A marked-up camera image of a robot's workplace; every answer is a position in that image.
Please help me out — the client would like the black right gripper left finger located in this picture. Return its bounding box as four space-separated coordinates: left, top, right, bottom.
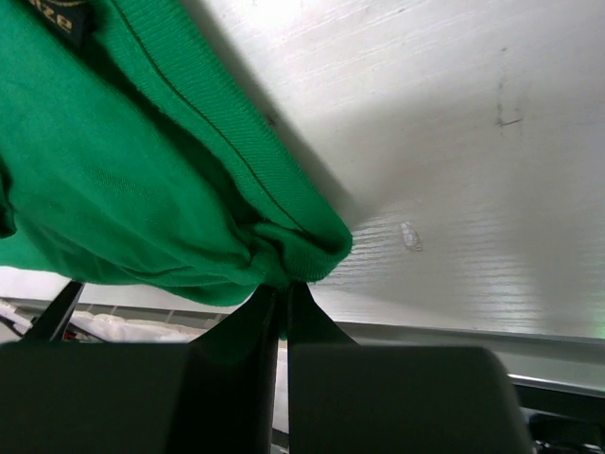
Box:
1 286 278 453

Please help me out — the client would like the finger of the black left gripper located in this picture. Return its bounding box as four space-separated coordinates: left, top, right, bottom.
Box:
21 281 84 341

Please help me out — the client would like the green t-shirt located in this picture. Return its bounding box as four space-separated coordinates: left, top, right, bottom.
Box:
0 0 354 341

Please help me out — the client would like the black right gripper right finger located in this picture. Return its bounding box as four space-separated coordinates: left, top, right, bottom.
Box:
285 283 533 453

